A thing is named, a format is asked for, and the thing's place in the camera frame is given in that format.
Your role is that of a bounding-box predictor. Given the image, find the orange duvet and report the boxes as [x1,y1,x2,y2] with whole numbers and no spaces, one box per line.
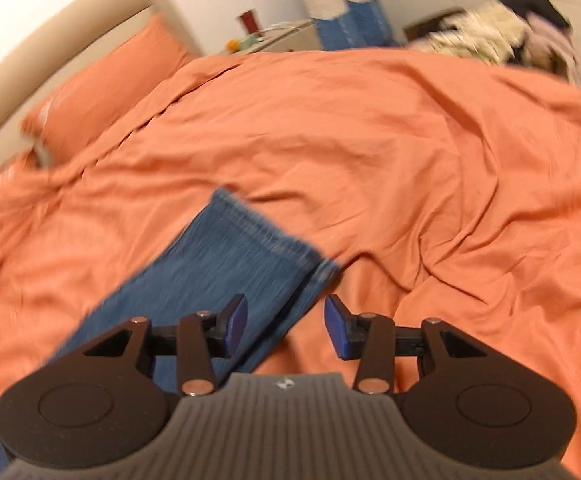
[0,47,581,480]

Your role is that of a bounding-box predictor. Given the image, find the pile of clothes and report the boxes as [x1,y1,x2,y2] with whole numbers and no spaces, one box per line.
[405,0,580,83]

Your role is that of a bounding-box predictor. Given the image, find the orange pillow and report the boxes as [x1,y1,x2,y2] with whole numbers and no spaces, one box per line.
[19,14,197,167]

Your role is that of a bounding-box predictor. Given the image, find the white and blue curtain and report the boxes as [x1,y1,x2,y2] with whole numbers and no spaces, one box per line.
[280,0,397,52]

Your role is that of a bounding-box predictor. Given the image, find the beige nightstand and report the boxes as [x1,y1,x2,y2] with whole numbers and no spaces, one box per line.
[218,19,323,57]

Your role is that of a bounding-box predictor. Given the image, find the red cup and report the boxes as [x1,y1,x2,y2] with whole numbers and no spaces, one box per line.
[239,9,261,37]

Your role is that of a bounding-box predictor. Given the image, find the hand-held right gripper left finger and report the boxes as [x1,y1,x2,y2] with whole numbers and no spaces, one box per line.
[65,293,249,397]

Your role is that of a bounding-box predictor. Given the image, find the blue denim pants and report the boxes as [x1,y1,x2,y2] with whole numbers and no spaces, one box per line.
[0,187,342,467]

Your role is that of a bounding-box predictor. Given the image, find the beige upholstered bed headboard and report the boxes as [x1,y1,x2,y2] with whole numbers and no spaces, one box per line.
[0,0,206,181]

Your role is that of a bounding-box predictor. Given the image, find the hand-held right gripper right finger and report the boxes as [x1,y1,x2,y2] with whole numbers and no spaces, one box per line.
[324,294,493,395]

